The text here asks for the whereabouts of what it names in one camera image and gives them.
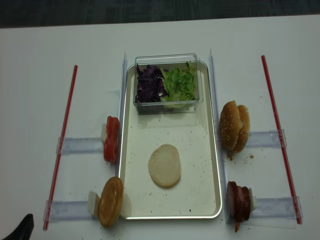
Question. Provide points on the black left arm gripper tip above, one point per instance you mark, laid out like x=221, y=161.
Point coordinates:
x=24, y=230

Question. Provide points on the green lettuce pile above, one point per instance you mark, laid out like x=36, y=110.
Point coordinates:
x=179, y=83

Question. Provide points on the red tomato slices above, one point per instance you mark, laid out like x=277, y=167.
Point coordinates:
x=110, y=147

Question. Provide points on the white stopper behind tomato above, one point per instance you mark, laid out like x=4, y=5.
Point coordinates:
x=104, y=133

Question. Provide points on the brown meat patties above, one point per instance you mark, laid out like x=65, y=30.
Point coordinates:
x=239, y=203

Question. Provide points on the white stopper behind patties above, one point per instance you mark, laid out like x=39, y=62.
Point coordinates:
x=253, y=200

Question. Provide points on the shredded purple cabbage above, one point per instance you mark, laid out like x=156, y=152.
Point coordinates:
x=150, y=85

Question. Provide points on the clear plastic salad container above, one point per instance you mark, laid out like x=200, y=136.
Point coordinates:
x=168, y=62

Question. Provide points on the bottom bun slice on tray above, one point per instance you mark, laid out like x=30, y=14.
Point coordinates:
x=164, y=166

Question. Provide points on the sesame burger bun front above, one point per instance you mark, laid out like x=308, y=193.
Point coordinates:
x=230, y=125

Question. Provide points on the sesame burger bun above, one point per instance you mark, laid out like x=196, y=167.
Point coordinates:
x=244, y=130
x=230, y=125

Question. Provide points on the silver metal tray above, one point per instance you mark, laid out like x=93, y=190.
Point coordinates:
x=197, y=195

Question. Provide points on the sesame burger bun rear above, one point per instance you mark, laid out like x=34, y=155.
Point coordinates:
x=244, y=130

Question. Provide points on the toasted bun slice upright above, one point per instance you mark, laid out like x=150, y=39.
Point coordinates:
x=110, y=203

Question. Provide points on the upper left clear holder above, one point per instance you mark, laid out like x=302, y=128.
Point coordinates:
x=69, y=145

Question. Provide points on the clear holder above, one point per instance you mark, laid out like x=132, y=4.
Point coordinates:
x=266, y=139
x=69, y=145
x=275, y=208
x=67, y=211

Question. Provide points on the white stopper behind bun slice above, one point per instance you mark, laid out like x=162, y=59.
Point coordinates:
x=93, y=204

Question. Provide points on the left red strip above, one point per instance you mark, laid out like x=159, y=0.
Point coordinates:
x=58, y=156

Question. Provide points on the red strip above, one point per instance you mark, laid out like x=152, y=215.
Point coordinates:
x=283, y=150
x=58, y=156

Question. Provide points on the upper right clear holder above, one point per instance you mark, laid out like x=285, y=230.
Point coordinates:
x=266, y=139

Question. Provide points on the right red strip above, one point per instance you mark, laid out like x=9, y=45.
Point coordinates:
x=283, y=150

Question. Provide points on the lower left clear holder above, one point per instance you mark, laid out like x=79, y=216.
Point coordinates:
x=67, y=211

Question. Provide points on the lower right clear holder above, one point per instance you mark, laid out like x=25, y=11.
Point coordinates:
x=275, y=208

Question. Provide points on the left clear vertical rail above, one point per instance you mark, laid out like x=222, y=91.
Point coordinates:
x=122, y=102

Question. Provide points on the clear vertical rail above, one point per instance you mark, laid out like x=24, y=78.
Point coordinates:
x=220, y=151
x=122, y=102

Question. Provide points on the right clear vertical rail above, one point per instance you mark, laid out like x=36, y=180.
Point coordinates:
x=220, y=151

